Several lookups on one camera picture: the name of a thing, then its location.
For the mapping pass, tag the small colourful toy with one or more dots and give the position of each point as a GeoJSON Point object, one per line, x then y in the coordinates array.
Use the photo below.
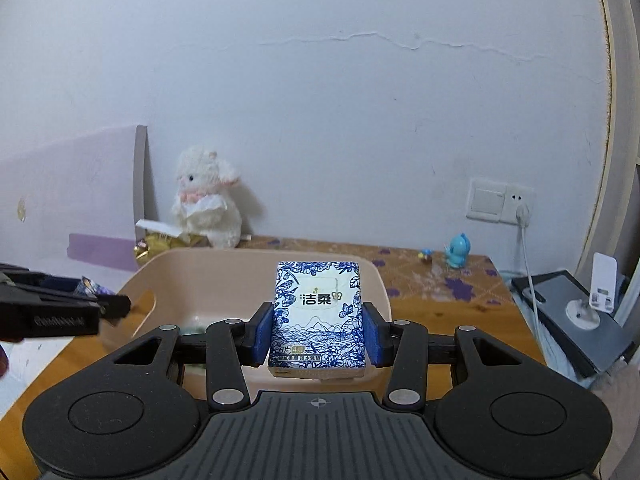
{"type": "Point", "coordinates": [426, 255]}

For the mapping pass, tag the white plush lamb toy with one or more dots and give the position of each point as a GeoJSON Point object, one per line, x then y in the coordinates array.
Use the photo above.
{"type": "Point", "coordinates": [207, 205]}

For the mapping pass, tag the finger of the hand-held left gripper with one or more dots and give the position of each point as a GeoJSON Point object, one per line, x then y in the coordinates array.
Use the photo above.
{"type": "Point", "coordinates": [60, 322]}
{"type": "Point", "coordinates": [30, 276]}

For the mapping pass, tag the beige door frame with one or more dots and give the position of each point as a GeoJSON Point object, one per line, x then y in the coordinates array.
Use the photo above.
{"type": "Point", "coordinates": [612, 110]}

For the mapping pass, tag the dark grey flat box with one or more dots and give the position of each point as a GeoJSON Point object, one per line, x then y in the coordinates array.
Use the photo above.
{"type": "Point", "coordinates": [565, 287]}

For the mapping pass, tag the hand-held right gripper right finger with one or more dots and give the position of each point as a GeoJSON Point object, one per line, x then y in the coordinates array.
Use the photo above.
{"type": "Point", "coordinates": [374, 336]}

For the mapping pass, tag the white paper strip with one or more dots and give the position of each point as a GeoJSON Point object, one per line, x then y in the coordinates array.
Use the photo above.
{"type": "Point", "coordinates": [157, 227]}

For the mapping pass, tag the white phone stand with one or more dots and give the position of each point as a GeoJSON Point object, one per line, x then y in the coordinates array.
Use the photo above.
{"type": "Point", "coordinates": [603, 280]}

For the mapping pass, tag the white headboard panel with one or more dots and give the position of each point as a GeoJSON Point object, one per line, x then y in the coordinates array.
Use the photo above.
{"type": "Point", "coordinates": [75, 180]}

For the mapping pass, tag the pink plastic basket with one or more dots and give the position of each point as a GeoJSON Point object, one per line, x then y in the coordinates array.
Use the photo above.
{"type": "Point", "coordinates": [210, 272]}

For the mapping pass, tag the white wall switch socket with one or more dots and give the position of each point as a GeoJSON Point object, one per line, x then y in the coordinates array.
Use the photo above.
{"type": "Point", "coordinates": [487, 199]}

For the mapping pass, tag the purple snack packet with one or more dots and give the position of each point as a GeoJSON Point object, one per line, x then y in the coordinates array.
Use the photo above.
{"type": "Point", "coordinates": [94, 287]}

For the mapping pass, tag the blue white tissue pack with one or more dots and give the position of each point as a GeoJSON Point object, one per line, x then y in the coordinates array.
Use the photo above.
{"type": "Point", "coordinates": [320, 310]}

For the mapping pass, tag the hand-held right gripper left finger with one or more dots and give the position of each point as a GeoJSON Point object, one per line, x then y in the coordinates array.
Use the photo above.
{"type": "Point", "coordinates": [263, 336]}

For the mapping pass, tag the gold foil packet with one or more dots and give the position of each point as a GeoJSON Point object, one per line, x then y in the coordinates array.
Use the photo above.
{"type": "Point", "coordinates": [165, 247]}

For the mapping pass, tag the blue toy figure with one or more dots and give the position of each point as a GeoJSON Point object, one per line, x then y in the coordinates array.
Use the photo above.
{"type": "Point", "coordinates": [457, 252]}

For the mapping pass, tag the white power plug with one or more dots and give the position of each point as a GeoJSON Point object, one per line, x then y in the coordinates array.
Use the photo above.
{"type": "Point", "coordinates": [524, 214]}

